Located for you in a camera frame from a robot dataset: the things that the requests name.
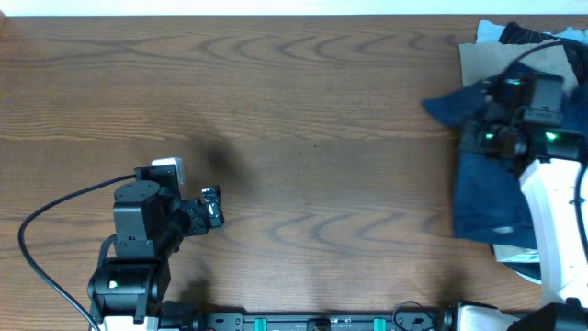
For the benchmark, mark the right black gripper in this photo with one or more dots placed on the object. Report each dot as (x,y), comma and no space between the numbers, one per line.
(467,142)

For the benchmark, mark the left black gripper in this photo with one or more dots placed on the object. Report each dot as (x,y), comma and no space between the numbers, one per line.
(199,223)

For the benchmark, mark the dark blue denim shorts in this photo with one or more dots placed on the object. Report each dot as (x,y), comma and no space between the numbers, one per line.
(489,205)

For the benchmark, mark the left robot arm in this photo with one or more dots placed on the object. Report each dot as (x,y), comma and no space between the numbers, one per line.
(127,290)

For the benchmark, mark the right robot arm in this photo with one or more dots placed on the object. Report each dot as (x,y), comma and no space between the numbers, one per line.
(556,206)

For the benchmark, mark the beige khaki shorts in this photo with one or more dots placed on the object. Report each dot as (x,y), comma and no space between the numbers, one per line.
(482,61)

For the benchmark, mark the black patterned garment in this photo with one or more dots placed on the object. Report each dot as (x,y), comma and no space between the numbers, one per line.
(576,51)

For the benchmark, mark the light blue garment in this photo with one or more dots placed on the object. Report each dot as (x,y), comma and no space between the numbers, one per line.
(489,32)

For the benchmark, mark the black mounting rail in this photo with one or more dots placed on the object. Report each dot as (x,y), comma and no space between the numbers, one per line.
(408,316)

